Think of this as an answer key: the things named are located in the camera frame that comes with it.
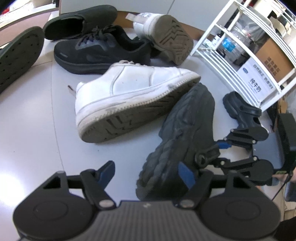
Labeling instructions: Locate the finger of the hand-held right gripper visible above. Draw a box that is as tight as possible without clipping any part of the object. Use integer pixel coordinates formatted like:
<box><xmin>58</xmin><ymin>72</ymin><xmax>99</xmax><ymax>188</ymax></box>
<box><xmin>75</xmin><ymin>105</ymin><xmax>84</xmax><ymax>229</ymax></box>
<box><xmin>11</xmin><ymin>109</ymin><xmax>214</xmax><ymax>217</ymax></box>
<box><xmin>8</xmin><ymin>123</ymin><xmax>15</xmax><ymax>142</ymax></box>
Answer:
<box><xmin>215</xmin><ymin>127</ymin><xmax>269</xmax><ymax>151</ymax></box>
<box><xmin>195</xmin><ymin>152</ymin><xmax>259</xmax><ymax>172</ymax></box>

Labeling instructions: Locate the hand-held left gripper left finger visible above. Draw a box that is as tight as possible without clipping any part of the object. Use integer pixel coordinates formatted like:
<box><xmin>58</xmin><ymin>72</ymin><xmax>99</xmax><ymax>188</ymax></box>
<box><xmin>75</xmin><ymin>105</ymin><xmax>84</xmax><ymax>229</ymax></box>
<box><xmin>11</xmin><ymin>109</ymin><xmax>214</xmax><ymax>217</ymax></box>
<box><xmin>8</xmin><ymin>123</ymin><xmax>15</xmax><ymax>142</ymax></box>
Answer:
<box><xmin>43</xmin><ymin>160</ymin><xmax>117</xmax><ymax>211</ymax></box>

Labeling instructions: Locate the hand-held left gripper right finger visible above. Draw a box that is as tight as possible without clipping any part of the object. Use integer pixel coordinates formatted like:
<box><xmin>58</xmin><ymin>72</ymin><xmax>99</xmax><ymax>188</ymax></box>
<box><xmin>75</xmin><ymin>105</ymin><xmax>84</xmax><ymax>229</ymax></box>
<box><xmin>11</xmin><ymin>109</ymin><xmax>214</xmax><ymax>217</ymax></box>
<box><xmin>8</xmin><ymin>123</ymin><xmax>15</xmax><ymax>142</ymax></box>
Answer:
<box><xmin>178</xmin><ymin>162</ymin><xmax>251</xmax><ymax>210</ymax></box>

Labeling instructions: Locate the black chunky clog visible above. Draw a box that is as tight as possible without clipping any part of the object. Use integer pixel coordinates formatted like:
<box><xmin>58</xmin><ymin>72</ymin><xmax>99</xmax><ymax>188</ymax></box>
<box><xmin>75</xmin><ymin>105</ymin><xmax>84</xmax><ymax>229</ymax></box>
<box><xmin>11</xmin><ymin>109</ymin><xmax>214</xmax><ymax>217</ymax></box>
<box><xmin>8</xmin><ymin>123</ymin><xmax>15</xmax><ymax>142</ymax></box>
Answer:
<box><xmin>136</xmin><ymin>82</ymin><xmax>221</xmax><ymax>202</ymax></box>
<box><xmin>223</xmin><ymin>91</ymin><xmax>269</xmax><ymax>133</ymax></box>

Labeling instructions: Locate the white lace-up sneaker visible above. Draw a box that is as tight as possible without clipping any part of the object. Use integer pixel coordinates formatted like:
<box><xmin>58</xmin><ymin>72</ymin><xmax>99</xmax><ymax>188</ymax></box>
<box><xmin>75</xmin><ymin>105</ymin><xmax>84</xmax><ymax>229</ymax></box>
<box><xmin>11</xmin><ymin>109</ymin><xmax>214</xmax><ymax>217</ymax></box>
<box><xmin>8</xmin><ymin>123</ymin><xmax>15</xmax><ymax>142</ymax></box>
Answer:
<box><xmin>75</xmin><ymin>60</ymin><xmax>201</xmax><ymax>143</ymax></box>
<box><xmin>126</xmin><ymin>13</ymin><xmax>194</xmax><ymax>65</ymax></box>

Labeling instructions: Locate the white shoe rack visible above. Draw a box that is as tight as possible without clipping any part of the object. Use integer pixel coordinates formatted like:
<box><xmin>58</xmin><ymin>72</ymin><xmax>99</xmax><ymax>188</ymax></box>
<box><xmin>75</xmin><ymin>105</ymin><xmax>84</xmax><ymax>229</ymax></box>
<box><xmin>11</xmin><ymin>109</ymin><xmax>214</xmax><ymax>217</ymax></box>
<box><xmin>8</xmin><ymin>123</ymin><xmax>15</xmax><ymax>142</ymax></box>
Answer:
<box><xmin>190</xmin><ymin>0</ymin><xmax>296</xmax><ymax>110</ymax></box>

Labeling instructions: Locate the black lace-up sneaker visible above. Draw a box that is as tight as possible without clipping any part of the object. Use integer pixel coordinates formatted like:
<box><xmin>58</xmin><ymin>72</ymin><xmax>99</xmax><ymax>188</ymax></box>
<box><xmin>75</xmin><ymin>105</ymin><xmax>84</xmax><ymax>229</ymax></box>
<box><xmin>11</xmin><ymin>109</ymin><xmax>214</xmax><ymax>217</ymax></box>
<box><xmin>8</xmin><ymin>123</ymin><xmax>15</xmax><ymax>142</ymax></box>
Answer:
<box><xmin>54</xmin><ymin>25</ymin><xmax>162</xmax><ymax>75</ymax></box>

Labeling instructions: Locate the black buckle clog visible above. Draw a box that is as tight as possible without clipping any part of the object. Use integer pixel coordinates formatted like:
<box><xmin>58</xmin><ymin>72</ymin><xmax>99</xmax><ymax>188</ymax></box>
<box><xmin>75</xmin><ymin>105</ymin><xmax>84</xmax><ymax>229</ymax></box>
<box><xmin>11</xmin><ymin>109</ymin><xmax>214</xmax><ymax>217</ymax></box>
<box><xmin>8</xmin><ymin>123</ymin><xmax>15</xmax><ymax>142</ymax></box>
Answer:
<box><xmin>0</xmin><ymin>26</ymin><xmax>45</xmax><ymax>94</ymax></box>
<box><xmin>43</xmin><ymin>5</ymin><xmax>118</xmax><ymax>41</ymax></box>

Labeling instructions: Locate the person's right hand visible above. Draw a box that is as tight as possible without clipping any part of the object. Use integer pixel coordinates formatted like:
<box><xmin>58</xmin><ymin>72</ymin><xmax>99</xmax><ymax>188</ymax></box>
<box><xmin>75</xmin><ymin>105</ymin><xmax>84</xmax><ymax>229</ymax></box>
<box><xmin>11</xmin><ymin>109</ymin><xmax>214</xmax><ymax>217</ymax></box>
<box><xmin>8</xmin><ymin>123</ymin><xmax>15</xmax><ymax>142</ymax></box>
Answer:
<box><xmin>272</xmin><ymin>170</ymin><xmax>296</xmax><ymax>186</ymax></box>

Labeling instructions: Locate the brown and white carton box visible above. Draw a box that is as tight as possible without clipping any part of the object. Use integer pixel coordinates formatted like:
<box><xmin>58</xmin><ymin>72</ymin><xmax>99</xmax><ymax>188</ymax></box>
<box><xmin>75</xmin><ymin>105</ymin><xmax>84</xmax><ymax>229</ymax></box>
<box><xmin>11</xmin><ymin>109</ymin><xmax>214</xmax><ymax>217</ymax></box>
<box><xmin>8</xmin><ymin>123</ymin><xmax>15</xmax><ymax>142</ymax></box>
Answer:
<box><xmin>236</xmin><ymin>37</ymin><xmax>296</xmax><ymax>103</ymax></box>

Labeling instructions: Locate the clear plastic water bottle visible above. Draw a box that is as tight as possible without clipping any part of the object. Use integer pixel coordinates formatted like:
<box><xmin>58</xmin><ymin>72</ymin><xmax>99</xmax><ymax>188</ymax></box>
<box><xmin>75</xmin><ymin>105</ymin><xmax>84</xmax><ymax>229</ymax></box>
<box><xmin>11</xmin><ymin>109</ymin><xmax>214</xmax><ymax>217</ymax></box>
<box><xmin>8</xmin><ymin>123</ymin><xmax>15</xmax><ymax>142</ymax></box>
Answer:
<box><xmin>217</xmin><ymin>24</ymin><xmax>255</xmax><ymax>65</ymax></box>

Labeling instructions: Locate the grey plastic bag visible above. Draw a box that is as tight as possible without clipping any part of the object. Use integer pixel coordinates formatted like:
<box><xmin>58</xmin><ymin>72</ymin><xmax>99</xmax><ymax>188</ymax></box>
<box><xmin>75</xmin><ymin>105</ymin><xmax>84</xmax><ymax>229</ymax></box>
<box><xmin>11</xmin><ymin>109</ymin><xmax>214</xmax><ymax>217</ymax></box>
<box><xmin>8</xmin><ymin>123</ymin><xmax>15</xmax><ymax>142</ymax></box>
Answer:
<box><xmin>228</xmin><ymin>6</ymin><xmax>271</xmax><ymax>44</ymax></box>

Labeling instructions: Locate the white cabinet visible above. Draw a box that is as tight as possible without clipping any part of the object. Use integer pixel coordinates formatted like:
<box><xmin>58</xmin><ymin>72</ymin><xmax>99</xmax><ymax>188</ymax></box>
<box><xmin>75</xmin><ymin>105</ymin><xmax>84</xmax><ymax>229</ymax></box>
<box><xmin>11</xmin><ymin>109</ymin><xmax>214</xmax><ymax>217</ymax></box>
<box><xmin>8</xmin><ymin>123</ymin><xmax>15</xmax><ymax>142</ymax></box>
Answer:
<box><xmin>60</xmin><ymin>0</ymin><xmax>234</xmax><ymax>32</ymax></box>

